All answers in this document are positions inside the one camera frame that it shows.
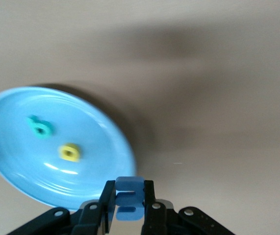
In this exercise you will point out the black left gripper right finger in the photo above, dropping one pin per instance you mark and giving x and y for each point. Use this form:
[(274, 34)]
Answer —
[(150, 193)]

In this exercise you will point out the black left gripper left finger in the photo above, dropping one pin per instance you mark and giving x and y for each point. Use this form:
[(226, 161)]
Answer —
[(109, 195)]

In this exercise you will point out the blue foam letter E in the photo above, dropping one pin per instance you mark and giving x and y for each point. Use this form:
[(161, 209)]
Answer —
[(127, 182)]

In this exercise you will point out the yellow foam letter with hole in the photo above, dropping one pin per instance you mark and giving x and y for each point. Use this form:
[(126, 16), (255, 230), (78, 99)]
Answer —
[(74, 157)]

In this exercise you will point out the teal foam letter b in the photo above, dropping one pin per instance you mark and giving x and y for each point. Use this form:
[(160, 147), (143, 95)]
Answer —
[(35, 123)]

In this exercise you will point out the light blue round plate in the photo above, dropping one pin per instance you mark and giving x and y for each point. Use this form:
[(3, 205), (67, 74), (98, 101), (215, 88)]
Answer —
[(19, 159)]

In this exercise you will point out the brown table cover sheet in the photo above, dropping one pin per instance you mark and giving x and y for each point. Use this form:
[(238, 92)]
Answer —
[(215, 73)]

